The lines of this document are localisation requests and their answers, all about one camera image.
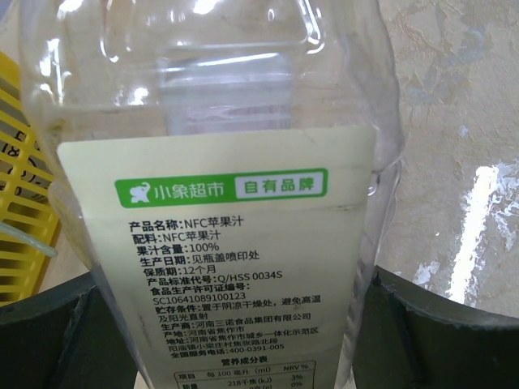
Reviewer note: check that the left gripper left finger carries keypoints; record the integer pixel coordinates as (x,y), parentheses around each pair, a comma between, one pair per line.
(64,337)

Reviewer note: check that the yellow plastic shopping basket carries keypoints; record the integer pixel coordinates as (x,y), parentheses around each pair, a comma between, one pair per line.
(25,180)

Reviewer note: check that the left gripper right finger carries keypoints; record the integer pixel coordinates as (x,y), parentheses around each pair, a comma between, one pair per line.
(413,338)

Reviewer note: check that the clear plastic bottle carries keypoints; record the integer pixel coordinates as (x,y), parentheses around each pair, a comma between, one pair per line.
(225,170)

